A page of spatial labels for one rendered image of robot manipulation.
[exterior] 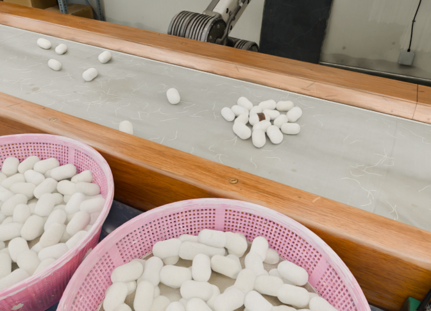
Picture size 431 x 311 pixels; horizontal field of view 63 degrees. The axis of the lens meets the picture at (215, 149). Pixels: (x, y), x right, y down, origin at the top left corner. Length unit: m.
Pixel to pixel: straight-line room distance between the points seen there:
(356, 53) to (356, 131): 2.04
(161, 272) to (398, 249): 0.24
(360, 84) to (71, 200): 0.56
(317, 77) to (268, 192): 0.37
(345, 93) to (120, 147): 0.43
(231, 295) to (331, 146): 0.31
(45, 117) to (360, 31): 2.26
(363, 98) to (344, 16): 1.90
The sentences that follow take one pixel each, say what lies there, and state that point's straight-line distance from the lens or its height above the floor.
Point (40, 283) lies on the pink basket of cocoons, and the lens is 0.40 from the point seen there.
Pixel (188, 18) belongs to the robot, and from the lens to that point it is 0.99.
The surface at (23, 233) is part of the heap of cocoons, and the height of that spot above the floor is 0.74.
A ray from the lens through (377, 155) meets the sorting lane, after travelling 0.59.
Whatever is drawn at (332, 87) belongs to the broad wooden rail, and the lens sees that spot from 0.73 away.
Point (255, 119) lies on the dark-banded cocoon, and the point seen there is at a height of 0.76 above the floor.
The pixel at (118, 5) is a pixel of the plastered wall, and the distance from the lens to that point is 3.17.
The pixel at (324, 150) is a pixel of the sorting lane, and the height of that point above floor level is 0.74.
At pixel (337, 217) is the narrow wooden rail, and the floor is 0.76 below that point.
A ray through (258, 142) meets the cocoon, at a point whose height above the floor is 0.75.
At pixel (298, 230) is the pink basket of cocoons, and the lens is 0.40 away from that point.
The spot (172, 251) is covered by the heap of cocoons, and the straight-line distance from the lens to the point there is 0.40.
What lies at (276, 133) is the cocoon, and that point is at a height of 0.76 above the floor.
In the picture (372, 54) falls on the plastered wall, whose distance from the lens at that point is 2.66.
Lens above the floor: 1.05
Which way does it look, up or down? 36 degrees down
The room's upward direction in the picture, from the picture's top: 3 degrees clockwise
